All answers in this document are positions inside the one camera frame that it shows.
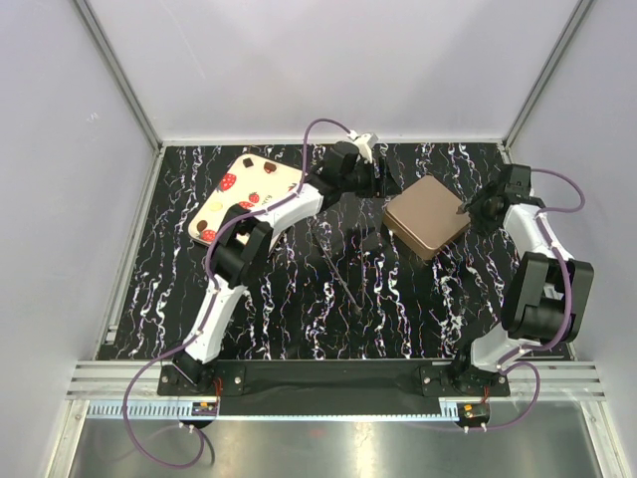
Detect rose gold box lid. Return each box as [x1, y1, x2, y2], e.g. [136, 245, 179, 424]
[382, 177, 472, 250]

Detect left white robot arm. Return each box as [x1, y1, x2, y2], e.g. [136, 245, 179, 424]
[172, 133, 401, 394]

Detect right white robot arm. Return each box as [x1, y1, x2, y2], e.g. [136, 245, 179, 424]
[446, 164, 594, 395]

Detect left electronics board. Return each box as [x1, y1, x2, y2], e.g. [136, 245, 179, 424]
[191, 401, 219, 416]

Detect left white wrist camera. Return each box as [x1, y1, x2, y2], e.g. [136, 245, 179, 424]
[347, 130, 378, 162]

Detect right electronics board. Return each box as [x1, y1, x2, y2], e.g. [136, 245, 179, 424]
[460, 402, 491, 419]

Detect electronics board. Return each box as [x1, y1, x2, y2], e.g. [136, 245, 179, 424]
[191, 401, 219, 416]
[460, 402, 491, 419]

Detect brown chocolate box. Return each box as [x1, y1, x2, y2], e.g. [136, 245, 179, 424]
[383, 212, 469, 261]

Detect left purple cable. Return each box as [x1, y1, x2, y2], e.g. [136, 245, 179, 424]
[122, 118, 359, 469]

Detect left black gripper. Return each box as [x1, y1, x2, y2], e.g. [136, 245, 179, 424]
[339, 157, 400, 199]

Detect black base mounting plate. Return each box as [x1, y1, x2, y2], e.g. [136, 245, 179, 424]
[157, 359, 511, 398]

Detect metal tweezers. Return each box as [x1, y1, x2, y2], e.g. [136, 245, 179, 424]
[312, 232, 366, 317]

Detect strawberry print white tray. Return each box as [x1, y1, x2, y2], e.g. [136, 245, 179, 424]
[188, 153, 302, 246]

